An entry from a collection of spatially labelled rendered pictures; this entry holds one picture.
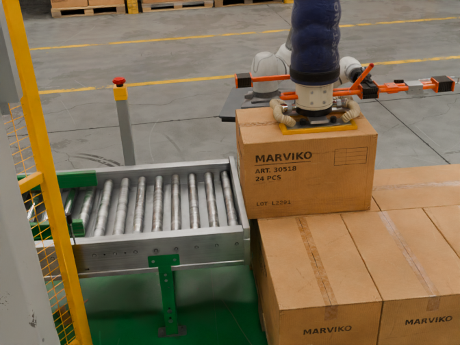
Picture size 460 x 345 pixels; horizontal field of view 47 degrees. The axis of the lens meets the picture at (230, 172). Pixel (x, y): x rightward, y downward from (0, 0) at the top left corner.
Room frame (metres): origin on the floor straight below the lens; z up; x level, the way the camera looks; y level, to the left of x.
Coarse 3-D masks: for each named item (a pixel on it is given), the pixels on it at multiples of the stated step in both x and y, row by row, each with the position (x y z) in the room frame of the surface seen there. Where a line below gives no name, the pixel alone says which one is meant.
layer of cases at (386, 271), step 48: (384, 192) 2.29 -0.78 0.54; (432, 192) 2.28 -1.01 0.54; (288, 240) 1.92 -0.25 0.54; (336, 240) 1.90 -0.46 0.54; (384, 240) 1.89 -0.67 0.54; (432, 240) 1.88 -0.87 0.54; (288, 288) 1.60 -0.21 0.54; (336, 288) 1.59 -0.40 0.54; (384, 288) 1.58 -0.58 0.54; (432, 288) 1.58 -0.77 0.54; (288, 336) 1.49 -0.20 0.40; (336, 336) 1.51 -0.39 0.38; (384, 336) 1.52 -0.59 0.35; (432, 336) 1.54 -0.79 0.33
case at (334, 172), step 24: (240, 120) 2.34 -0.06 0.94; (264, 120) 2.33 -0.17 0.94; (360, 120) 2.28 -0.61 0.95; (240, 144) 2.23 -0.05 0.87; (264, 144) 2.10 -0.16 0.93; (288, 144) 2.10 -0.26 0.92; (312, 144) 2.11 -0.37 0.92; (336, 144) 2.12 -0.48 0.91; (360, 144) 2.12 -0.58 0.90; (240, 168) 2.29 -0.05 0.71; (264, 168) 2.10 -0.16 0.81; (288, 168) 2.10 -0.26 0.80; (312, 168) 2.11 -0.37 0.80; (336, 168) 2.12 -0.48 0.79; (360, 168) 2.13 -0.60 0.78; (264, 192) 2.10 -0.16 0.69; (288, 192) 2.10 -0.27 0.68; (312, 192) 2.11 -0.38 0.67; (336, 192) 2.12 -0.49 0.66; (360, 192) 2.13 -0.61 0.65; (264, 216) 2.10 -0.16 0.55
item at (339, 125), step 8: (304, 120) 2.20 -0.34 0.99; (336, 120) 2.23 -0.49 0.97; (352, 120) 2.24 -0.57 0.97; (280, 128) 2.23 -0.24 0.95; (288, 128) 2.18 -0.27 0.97; (296, 128) 2.18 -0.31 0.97; (304, 128) 2.18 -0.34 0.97; (312, 128) 2.18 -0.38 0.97; (320, 128) 2.17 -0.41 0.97; (328, 128) 2.17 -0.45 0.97; (336, 128) 2.17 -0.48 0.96; (344, 128) 2.18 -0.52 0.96; (352, 128) 2.18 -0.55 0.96
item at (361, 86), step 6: (360, 84) 2.32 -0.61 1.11; (366, 84) 2.35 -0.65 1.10; (360, 90) 2.30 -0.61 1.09; (366, 90) 2.28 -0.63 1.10; (372, 90) 2.28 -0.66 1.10; (378, 90) 2.28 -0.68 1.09; (360, 96) 2.29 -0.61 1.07; (366, 96) 2.28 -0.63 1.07; (372, 96) 2.28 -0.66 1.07; (378, 96) 2.29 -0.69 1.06
